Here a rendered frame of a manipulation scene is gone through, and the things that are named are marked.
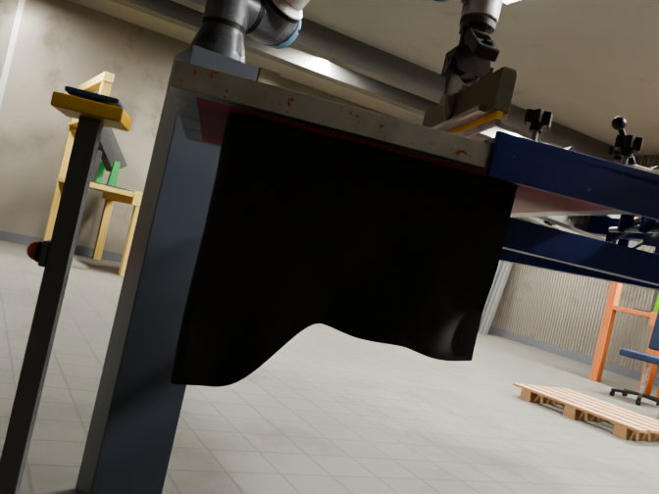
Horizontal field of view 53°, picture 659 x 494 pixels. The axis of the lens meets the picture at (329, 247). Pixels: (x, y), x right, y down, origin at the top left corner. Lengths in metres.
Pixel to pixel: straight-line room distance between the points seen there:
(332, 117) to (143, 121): 8.38
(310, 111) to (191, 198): 0.78
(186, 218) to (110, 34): 7.76
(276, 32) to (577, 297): 9.13
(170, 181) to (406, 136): 0.83
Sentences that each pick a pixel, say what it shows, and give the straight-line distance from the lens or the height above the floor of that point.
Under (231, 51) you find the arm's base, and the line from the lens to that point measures 1.78.
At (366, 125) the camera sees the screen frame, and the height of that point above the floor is 0.97.
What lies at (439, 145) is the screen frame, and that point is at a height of 0.97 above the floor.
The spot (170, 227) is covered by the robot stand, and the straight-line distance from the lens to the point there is 1.69.
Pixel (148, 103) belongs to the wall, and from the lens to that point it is 9.35.
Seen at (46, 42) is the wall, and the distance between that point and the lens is 9.26.
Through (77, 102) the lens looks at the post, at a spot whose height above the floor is 0.94.
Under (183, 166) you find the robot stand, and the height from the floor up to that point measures 0.90.
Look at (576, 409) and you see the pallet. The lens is 5.05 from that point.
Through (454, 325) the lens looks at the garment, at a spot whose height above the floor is 0.70.
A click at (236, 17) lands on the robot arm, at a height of 1.31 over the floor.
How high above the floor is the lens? 0.78
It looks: level
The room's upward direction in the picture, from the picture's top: 13 degrees clockwise
